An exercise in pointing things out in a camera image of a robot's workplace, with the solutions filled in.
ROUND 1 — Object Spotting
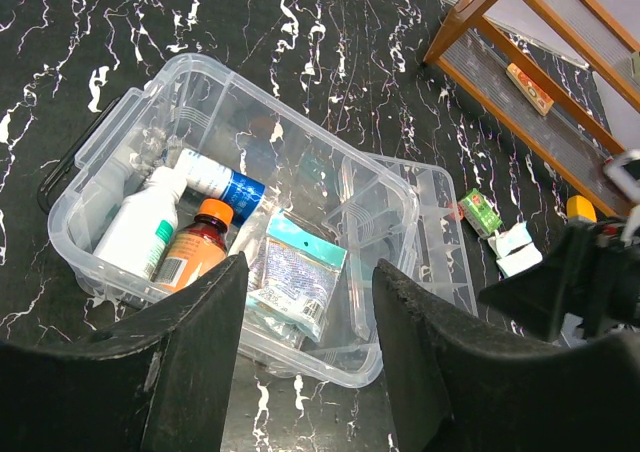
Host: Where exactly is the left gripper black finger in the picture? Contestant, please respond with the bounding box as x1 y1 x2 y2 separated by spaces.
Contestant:
1 254 248 451

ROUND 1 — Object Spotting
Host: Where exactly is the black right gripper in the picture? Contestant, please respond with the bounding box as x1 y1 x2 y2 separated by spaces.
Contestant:
372 217 639 451

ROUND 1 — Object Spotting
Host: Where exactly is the brown syrup bottle orange cap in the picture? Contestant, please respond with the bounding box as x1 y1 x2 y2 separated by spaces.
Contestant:
154 199 233 293

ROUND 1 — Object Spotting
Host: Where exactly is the white medicine bottle green label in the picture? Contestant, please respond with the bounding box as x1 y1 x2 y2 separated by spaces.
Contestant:
94 166 187 280

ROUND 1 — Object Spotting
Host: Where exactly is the white gauze dressing packet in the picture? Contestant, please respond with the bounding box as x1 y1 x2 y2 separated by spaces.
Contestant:
229 212 271 293

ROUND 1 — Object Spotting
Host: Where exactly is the teal topped packet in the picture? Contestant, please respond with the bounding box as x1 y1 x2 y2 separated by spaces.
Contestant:
248 212 347 343

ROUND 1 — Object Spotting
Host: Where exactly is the blue white bandage roll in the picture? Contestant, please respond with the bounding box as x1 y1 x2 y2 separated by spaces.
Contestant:
174 149 265 227

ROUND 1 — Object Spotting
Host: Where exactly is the clear medicine kit box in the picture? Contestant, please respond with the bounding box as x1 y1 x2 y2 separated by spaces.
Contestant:
47 53 419 388

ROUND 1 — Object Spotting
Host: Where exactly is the teal white plaster packet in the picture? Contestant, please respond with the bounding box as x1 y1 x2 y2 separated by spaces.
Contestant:
488 222 543 278

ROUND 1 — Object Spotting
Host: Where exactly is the green wind oil box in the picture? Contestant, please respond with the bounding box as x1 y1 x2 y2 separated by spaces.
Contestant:
458 189 502 239

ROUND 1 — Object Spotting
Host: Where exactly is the red round balm tin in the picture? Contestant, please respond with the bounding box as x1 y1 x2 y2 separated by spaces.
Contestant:
448 203 465 221

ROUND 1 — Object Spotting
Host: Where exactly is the orange yellow tape roll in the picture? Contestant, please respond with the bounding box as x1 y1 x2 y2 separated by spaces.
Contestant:
566 195 597 222

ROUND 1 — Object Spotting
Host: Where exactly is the clear compartment organizer tray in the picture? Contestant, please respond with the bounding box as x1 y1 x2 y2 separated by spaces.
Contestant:
326 154 477 340

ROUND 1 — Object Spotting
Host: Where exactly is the orange box on lower shelf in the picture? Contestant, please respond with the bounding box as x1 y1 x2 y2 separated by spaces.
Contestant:
506 63 554 116

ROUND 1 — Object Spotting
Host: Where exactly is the orange wooden shelf rack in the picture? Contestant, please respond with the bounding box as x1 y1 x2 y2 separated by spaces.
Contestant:
423 0 639 215

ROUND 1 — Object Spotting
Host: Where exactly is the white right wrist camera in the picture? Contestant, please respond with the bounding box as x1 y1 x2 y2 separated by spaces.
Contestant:
603 149 640 204

